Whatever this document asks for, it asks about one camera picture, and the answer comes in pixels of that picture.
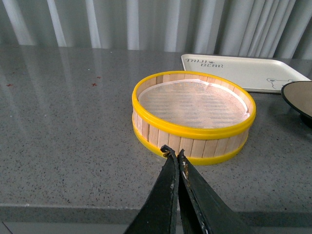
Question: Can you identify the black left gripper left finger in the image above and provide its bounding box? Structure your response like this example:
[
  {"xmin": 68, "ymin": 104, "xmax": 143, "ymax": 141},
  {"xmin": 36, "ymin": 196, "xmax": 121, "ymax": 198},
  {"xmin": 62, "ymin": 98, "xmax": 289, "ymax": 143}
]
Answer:
[{"xmin": 125, "ymin": 145, "xmax": 179, "ymax": 234}]

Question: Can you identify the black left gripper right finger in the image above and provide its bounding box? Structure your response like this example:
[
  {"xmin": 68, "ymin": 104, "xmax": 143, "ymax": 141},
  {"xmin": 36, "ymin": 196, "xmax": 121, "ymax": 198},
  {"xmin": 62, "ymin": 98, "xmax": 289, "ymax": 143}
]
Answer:
[{"xmin": 177, "ymin": 150, "xmax": 248, "ymax": 234}]

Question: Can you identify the tan plate black rim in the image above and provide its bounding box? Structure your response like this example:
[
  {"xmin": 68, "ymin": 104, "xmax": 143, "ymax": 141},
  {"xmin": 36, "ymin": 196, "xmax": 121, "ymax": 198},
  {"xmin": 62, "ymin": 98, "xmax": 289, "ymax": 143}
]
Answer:
[{"xmin": 281, "ymin": 81, "xmax": 312, "ymax": 128}]

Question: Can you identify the cream rectangular bear tray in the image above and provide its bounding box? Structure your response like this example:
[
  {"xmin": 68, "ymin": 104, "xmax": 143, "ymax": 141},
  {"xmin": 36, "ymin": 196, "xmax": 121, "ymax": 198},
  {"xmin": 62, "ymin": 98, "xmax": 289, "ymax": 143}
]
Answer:
[{"xmin": 181, "ymin": 54, "xmax": 309, "ymax": 93}]

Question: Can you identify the yellow rimmed bamboo steamer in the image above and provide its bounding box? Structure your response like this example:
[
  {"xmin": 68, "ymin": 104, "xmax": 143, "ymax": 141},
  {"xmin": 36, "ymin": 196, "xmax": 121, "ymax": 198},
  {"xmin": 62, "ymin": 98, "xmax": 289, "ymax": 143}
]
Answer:
[{"xmin": 132, "ymin": 71, "xmax": 256, "ymax": 165}]

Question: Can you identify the white steamer liner cloth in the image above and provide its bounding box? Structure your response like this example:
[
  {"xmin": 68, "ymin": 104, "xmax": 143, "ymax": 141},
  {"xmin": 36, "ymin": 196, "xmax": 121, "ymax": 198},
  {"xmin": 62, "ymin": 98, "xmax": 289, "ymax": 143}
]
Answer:
[{"xmin": 138, "ymin": 79, "xmax": 250, "ymax": 129}]

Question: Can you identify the grey pleated curtain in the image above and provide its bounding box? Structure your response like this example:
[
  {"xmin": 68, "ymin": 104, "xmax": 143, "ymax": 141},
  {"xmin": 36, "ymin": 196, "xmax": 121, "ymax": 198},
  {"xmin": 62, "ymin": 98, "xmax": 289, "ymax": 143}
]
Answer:
[{"xmin": 0, "ymin": 0, "xmax": 312, "ymax": 59}]

